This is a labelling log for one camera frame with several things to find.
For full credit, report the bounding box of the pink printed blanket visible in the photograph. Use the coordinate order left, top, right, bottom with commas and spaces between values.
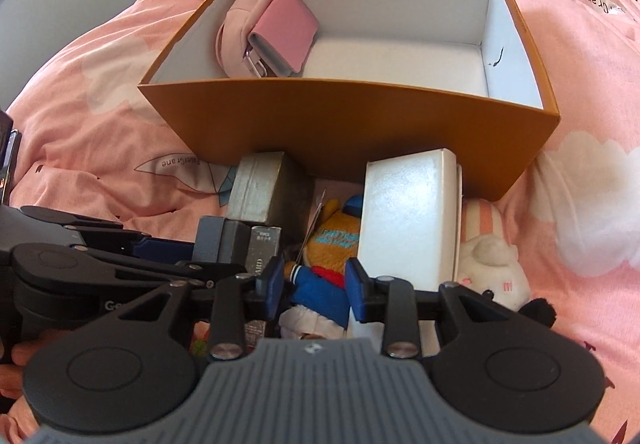
0, 0, 640, 444

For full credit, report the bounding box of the orange cardboard box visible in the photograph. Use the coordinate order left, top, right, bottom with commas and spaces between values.
137, 0, 561, 203

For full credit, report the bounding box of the pink wallet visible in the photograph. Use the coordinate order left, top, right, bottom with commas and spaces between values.
246, 0, 321, 78

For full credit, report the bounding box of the dark grey box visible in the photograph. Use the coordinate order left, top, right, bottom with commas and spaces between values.
192, 216, 252, 271

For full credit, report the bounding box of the orange bear plush toy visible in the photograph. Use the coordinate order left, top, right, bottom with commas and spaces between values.
277, 189, 367, 341

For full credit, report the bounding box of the person's left hand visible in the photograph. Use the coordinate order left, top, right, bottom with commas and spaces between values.
0, 329, 71, 400

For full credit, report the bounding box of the small dark printed box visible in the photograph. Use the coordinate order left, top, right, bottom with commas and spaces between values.
246, 225, 281, 276

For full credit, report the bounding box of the white glasses case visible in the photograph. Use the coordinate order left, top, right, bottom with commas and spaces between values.
350, 148, 463, 356

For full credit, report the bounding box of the metallic gold box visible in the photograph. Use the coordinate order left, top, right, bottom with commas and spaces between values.
227, 151, 317, 231

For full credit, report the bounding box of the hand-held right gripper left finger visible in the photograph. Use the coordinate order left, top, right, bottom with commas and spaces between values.
107, 255, 286, 360

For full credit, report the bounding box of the white plush toy striped hat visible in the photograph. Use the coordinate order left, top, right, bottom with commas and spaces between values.
457, 199, 559, 328

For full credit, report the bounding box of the colourful printed card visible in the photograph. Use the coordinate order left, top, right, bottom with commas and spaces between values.
189, 321, 213, 358

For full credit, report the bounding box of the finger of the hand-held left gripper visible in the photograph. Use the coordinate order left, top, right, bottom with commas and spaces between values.
20, 207, 197, 261
75, 246, 257, 288

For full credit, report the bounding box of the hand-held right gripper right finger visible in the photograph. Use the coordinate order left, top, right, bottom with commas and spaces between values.
346, 258, 527, 359

